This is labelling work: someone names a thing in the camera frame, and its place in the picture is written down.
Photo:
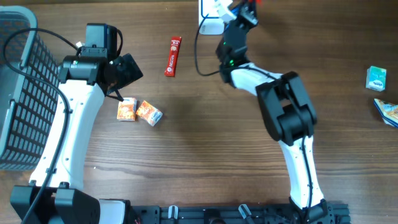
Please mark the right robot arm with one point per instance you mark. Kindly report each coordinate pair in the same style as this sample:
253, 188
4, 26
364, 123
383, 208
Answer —
287, 111

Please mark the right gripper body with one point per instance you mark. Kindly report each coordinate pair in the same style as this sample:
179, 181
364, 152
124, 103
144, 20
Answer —
246, 20

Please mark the small orange snack packet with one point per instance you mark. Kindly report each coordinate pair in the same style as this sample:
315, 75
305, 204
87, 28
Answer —
149, 113

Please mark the orange juice carton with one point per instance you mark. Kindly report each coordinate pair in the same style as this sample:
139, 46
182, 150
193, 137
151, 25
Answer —
127, 109

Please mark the grey plastic shopping basket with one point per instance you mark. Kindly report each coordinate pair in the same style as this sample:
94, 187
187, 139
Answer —
27, 106

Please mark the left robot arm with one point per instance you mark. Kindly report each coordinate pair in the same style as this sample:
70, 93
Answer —
52, 124

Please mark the red coffee stick sachet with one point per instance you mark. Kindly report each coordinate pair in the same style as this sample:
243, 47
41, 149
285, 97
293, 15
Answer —
173, 56

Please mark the white barcode scanner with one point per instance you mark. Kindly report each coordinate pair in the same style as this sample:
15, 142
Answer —
212, 25

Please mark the red crinkled snack packet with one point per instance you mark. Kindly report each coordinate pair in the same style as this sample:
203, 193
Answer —
256, 2

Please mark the teal white small box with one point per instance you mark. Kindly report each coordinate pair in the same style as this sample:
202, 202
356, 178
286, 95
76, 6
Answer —
376, 78

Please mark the yellow snack bag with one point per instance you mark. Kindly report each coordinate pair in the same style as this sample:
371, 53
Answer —
387, 111

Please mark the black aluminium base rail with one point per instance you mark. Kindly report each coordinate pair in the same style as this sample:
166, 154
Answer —
267, 214

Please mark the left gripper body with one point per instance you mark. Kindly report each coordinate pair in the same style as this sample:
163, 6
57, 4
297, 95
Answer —
126, 73

